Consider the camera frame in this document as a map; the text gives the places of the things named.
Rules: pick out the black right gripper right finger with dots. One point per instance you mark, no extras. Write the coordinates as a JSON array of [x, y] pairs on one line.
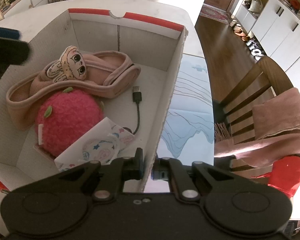
[[160, 169]]

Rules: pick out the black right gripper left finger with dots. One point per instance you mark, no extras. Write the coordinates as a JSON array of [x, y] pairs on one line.
[[133, 166]]

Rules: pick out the white red cardboard box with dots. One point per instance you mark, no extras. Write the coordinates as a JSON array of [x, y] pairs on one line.
[[155, 47]]

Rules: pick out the white patterned paper packet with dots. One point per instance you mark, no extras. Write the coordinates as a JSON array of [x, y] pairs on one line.
[[102, 143]]

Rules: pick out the blue white placemat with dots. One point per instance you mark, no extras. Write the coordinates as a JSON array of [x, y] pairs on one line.
[[188, 132]]

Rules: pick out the pink fuzzy strawberry plush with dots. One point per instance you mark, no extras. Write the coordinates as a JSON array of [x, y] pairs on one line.
[[64, 117]]

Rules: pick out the dark wooden chair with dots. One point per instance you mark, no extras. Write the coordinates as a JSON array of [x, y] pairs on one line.
[[233, 116]]

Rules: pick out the pink headband with doll face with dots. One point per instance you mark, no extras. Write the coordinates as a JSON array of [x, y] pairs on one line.
[[105, 74]]

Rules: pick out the red cushion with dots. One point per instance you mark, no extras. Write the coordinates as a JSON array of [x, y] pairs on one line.
[[285, 175]]

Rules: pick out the pink blanket on chair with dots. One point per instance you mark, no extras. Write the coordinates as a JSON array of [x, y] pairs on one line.
[[277, 132]]

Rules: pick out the black white shoes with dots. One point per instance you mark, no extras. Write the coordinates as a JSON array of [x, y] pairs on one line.
[[255, 49]]

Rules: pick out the red patterned rug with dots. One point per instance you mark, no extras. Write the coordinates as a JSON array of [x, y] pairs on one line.
[[215, 14]]

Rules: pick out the white cabinet unit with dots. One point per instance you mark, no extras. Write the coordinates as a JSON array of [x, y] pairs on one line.
[[277, 29]]

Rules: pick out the white tote bag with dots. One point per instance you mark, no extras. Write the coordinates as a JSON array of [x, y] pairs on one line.
[[256, 6]]

